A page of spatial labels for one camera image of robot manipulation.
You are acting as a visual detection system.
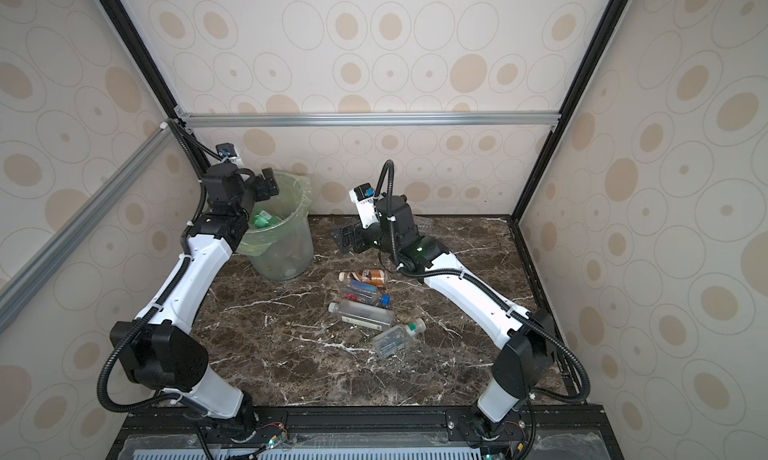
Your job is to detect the green soda bottle yellow cap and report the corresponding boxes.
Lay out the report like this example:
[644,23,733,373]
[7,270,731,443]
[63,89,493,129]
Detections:
[251,210,283,229]

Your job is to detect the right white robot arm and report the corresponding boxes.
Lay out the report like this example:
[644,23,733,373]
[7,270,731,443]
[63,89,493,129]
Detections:
[334,160,591,432]

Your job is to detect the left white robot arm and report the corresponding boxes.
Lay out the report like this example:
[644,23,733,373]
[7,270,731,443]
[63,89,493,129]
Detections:
[96,123,279,441]

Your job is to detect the green-lined mesh waste bin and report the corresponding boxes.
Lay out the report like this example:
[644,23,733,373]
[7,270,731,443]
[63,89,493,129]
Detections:
[236,171,314,281]

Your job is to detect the brown Nescafe bottle near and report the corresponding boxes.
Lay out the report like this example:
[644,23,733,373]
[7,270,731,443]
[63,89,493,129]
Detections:
[338,269,388,289]

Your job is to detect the clear crushed bottle blue cap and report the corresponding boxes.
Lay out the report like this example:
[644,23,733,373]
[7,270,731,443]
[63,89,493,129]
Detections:
[341,280,390,308]

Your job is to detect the clear square bottle white cap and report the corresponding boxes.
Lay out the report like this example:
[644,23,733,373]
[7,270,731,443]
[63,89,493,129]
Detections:
[328,300,396,332]

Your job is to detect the clear small bottle green-white cap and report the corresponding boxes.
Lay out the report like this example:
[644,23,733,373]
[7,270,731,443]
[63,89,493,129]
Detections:
[372,318,426,358]

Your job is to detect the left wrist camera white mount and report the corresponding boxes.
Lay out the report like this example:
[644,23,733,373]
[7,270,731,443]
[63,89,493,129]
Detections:
[216,143,245,168]

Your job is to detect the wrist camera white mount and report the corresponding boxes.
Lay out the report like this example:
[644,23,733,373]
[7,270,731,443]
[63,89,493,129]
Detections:
[216,143,245,168]
[349,183,379,229]

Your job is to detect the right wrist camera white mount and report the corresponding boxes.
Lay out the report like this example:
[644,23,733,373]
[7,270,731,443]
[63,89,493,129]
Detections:
[349,183,379,229]

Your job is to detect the horizontal aluminium rail back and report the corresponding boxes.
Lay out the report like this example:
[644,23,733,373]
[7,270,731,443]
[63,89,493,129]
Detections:
[182,111,561,128]

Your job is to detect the diagonal aluminium rail left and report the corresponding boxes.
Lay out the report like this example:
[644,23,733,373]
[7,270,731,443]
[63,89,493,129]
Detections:
[1,119,175,330]

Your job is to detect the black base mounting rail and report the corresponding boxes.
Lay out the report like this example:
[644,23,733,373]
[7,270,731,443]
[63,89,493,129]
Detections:
[107,405,623,459]

